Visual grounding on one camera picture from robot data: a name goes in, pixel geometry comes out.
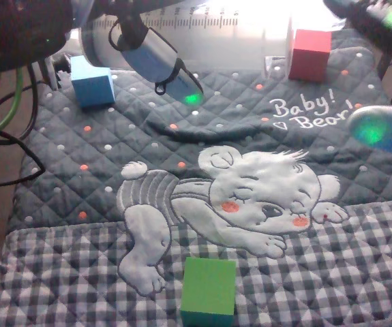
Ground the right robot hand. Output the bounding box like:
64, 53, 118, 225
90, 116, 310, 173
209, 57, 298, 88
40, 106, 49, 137
323, 0, 392, 159

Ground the green cube block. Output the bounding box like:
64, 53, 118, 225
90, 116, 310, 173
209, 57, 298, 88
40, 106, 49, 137
180, 257, 237, 327

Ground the red cube block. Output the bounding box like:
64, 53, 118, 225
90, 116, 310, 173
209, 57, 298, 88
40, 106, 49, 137
288, 29, 333, 82

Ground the black cable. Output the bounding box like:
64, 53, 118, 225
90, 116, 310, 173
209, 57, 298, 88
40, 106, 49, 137
0, 121, 46, 187

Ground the grey quilt with bear print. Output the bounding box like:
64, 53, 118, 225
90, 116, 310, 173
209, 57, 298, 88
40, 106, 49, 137
0, 27, 392, 327

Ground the blue cube block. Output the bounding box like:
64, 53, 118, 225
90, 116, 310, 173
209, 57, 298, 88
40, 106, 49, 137
70, 55, 117, 109

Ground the large translucent plastic syringe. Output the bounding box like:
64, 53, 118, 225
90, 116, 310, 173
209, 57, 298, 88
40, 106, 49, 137
79, 0, 297, 81

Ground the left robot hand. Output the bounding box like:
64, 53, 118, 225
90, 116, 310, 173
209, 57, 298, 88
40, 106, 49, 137
95, 0, 205, 106

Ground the green cable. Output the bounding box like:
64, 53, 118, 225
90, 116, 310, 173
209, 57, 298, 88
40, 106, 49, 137
0, 66, 25, 141

